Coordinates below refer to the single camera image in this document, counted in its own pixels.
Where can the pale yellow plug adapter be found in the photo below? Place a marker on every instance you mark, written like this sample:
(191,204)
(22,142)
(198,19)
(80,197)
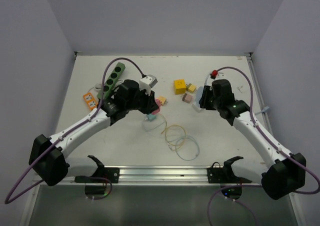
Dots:
(191,88)

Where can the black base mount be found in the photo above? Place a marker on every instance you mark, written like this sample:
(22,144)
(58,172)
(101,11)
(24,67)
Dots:
(110,173)
(224,174)

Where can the pink rounded plug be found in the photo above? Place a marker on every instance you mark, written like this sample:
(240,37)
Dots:
(158,103)

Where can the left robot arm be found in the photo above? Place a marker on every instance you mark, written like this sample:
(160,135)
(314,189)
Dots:
(49,155)

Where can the small blue charger plug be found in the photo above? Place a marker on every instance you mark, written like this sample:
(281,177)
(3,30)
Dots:
(150,117)

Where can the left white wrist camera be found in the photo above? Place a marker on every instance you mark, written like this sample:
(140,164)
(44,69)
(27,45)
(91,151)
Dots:
(147,83)

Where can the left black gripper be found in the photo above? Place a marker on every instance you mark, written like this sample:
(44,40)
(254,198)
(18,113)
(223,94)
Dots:
(151,105)

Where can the green power strip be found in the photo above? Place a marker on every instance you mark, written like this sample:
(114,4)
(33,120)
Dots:
(112,81)

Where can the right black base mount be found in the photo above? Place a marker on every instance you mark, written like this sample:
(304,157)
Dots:
(224,174)

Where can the small yellow charger plug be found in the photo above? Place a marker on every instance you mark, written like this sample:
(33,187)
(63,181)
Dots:
(163,100)

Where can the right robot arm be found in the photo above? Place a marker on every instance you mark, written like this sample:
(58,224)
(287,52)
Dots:
(282,172)

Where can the orange power strip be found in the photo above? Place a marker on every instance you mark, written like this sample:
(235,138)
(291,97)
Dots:
(90,100)

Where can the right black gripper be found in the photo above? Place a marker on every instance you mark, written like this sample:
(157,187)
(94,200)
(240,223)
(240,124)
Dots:
(204,101)

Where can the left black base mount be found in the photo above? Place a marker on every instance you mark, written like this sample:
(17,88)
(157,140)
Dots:
(110,173)

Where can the aluminium rail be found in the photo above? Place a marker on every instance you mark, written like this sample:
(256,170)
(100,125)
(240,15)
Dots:
(148,174)

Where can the yellow cube socket adapter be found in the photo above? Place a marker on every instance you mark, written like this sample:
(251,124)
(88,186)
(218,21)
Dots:
(179,86)

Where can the pink plug adapter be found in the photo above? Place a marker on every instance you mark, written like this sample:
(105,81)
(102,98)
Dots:
(187,98)

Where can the white plug adapter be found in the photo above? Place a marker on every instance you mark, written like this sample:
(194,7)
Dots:
(197,108)

